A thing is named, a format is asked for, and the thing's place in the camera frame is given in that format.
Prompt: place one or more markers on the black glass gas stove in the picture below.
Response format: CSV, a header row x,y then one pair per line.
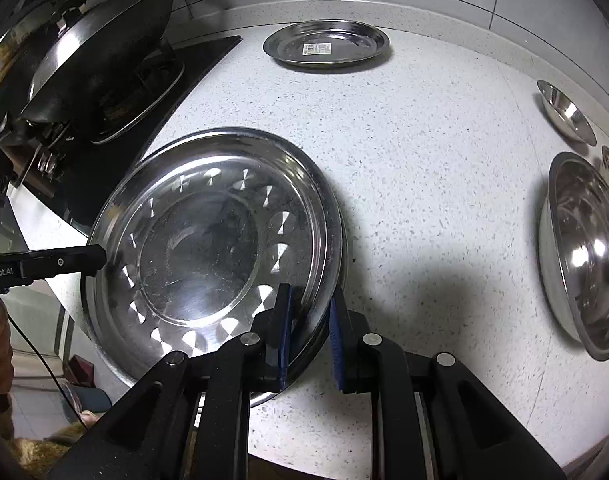
x,y
194,65

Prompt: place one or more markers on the large steel bowl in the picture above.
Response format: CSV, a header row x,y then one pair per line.
x,y
584,260

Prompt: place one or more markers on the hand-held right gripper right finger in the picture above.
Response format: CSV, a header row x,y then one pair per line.
x,y
337,340

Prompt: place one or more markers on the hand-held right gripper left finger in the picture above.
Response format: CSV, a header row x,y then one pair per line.
x,y
284,332

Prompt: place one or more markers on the steel plate with label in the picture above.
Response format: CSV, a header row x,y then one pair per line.
x,y
344,35

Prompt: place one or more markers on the steel wok lid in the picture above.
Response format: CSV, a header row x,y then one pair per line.
x,y
74,45

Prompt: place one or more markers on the black wok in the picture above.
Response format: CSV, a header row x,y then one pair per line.
x,y
114,60

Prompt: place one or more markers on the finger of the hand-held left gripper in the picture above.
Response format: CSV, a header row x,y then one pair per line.
x,y
64,262

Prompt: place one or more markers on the steel cooking pot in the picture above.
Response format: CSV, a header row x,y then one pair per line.
x,y
14,35

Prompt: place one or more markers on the dark red box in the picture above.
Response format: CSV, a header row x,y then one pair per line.
x,y
80,371

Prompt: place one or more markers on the large patterned steel plate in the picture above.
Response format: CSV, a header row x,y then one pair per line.
x,y
199,240

